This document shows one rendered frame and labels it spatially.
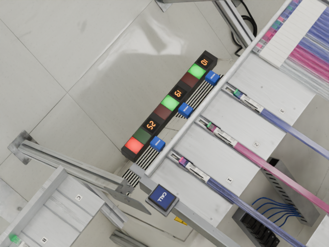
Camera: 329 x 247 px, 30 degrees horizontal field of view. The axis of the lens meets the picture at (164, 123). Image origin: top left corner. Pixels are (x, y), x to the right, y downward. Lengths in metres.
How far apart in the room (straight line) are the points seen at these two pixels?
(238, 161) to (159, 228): 0.44
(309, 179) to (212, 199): 0.59
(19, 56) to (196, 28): 0.71
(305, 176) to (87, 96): 0.78
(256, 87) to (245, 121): 0.10
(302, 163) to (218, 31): 0.75
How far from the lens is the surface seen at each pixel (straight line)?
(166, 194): 1.36
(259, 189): 1.79
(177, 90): 1.52
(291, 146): 1.85
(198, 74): 1.54
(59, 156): 1.79
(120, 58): 2.18
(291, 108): 1.52
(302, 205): 1.87
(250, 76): 1.54
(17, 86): 2.02
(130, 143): 1.46
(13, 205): 2.07
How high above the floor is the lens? 1.88
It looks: 55 degrees down
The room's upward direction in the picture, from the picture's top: 103 degrees clockwise
